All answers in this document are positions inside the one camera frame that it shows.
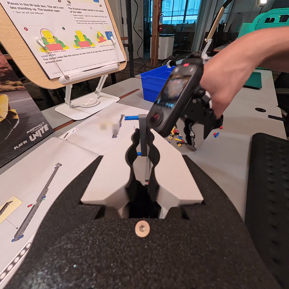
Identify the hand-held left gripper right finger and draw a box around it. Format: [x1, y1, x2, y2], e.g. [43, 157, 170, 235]
[146, 127, 204, 218]

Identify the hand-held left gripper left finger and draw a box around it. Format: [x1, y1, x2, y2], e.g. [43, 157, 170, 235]
[81, 128, 141, 218]

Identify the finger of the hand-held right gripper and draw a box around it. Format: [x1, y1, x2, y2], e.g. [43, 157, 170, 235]
[183, 119, 205, 150]

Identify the dark grey lego beam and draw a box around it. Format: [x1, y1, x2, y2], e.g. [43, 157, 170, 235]
[124, 113, 151, 182]

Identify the pile of mixed lego pins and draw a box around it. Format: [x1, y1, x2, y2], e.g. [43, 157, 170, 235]
[168, 126, 188, 147]

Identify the lego set box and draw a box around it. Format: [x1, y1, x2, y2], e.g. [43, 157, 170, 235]
[0, 51, 54, 167]

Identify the person's right hand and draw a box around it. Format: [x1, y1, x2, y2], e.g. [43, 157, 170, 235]
[200, 51, 256, 119]

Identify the blue plastic bin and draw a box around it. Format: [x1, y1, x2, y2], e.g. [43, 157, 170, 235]
[140, 65, 177, 102]

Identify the open instruction booklet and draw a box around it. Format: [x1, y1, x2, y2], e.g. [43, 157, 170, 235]
[0, 102, 168, 288]

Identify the white cabinet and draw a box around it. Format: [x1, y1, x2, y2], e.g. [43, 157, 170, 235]
[158, 34, 175, 60]

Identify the wooden document stand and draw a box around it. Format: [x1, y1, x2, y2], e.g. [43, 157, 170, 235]
[204, 6, 225, 57]
[0, 0, 127, 120]

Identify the teal felt bag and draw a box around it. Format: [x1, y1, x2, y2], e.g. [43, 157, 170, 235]
[238, 8, 289, 71]

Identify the printed instruction sheet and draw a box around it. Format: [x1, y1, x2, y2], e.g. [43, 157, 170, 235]
[0, 0, 126, 80]

